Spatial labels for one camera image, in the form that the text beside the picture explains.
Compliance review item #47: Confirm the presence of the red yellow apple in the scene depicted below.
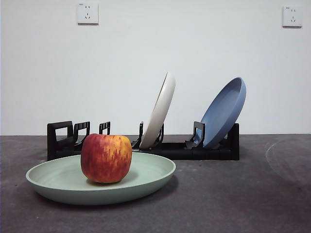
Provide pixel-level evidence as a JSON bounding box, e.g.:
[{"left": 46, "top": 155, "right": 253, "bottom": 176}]
[{"left": 81, "top": 133, "right": 133, "bottom": 184}]

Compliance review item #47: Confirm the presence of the blue round plate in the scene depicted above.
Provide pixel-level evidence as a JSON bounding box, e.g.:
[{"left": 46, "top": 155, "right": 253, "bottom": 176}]
[{"left": 200, "top": 76, "right": 247, "bottom": 149}]

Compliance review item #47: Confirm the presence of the black plate rack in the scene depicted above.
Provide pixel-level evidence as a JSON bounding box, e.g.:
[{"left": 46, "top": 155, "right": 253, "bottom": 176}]
[{"left": 47, "top": 120, "right": 241, "bottom": 161}]

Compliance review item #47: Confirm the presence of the white wall socket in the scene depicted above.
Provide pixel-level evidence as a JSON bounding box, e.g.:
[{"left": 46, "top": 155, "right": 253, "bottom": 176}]
[
  {"left": 77, "top": 2, "right": 100, "bottom": 25},
  {"left": 282, "top": 6, "right": 304, "bottom": 28}
]

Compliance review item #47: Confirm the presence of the cream white round plate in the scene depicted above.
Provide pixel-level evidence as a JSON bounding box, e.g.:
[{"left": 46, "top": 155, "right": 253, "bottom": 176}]
[{"left": 139, "top": 71, "right": 176, "bottom": 149}]

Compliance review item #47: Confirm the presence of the green round plate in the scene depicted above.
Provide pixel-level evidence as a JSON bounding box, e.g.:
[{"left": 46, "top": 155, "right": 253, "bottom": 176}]
[{"left": 25, "top": 151, "right": 177, "bottom": 206}]

